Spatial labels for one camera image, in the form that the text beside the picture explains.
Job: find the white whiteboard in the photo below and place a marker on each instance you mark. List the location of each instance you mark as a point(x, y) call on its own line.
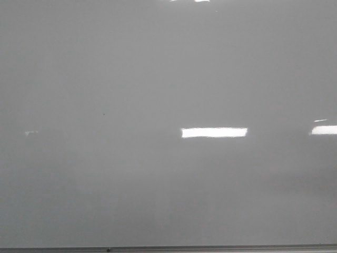
point(167, 123)

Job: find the grey aluminium whiteboard frame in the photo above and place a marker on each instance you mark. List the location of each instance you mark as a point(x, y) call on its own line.
point(243, 248)

